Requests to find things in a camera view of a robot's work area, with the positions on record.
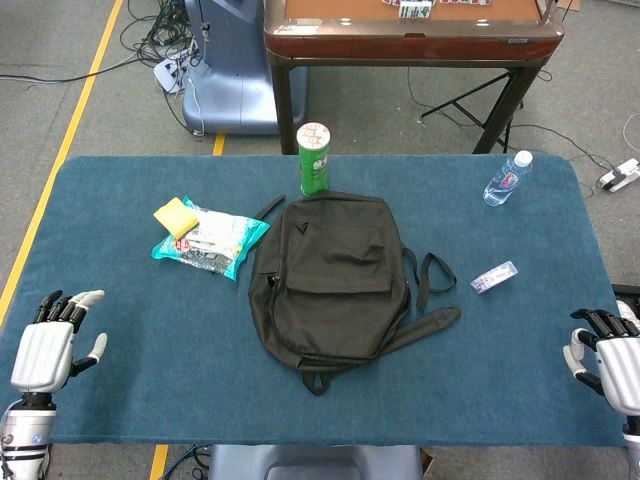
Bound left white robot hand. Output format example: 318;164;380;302
9;289;109;395

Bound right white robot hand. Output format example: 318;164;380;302
563;308;640;422

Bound black backpack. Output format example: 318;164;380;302
248;191;462;397

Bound blue-grey own robot base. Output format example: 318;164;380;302
207;444;425;480

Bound teal white snack bag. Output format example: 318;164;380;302
150;195;271;282

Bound white mesh shoe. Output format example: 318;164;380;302
615;298;640;324

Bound blue felt table cover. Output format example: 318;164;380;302
0;154;632;447

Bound clear box purple contents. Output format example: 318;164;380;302
470;260;519;296

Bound yellow sponge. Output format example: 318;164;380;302
152;197;200;240

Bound white power strip black plug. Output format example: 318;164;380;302
597;158;640;193

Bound clear water bottle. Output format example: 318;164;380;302
482;150;534;208

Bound white power strip with plugs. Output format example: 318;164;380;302
152;47;201;95

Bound green chips can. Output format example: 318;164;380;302
296;121;332;198

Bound brown mahjong table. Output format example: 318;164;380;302
263;0;566;155

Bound mahjong tiles set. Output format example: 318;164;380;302
382;0;494;20

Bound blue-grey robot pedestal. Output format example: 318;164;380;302
181;0;310;136

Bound black floor cable tangle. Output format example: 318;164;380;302
124;0;204;69

